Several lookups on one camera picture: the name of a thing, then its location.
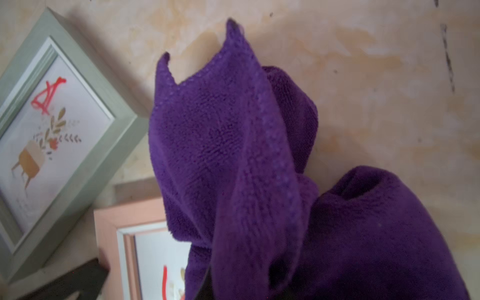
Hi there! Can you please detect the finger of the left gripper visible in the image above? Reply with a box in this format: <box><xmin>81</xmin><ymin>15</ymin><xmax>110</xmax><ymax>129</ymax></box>
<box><xmin>19</xmin><ymin>259</ymin><xmax>110</xmax><ymax>300</ymax></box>

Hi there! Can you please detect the pink picture frame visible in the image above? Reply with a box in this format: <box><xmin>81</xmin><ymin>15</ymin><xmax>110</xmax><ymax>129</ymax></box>
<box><xmin>94</xmin><ymin>198</ymin><xmax>190</xmax><ymax>300</ymax></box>

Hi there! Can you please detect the green frame tilted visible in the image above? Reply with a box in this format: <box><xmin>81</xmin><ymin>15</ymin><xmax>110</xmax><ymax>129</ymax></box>
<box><xmin>1</xmin><ymin>8</ymin><xmax>148</xmax><ymax>283</ymax></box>

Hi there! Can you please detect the purple microfiber cloth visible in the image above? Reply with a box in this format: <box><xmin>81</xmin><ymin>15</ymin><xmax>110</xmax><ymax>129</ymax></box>
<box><xmin>149</xmin><ymin>19</ymin><xmax>470</xmax><ymax>300</ymax></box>

